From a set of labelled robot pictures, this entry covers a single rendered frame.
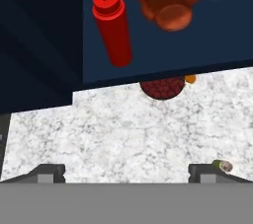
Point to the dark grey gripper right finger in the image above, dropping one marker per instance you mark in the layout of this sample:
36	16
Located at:
205	172

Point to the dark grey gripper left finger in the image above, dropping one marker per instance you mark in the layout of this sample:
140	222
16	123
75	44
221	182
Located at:
49	172

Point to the dark blue cabinet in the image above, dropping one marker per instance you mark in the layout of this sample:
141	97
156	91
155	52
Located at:
99	37

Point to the red condiment squeeze bottle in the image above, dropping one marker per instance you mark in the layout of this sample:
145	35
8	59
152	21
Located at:
113	30

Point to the small green wrapped roll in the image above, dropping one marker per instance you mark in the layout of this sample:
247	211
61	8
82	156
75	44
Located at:
223	165

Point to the dark red round fruit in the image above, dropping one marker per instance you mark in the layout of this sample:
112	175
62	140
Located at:
162	89

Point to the small orange fruit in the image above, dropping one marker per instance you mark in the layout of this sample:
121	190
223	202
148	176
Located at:
190	78

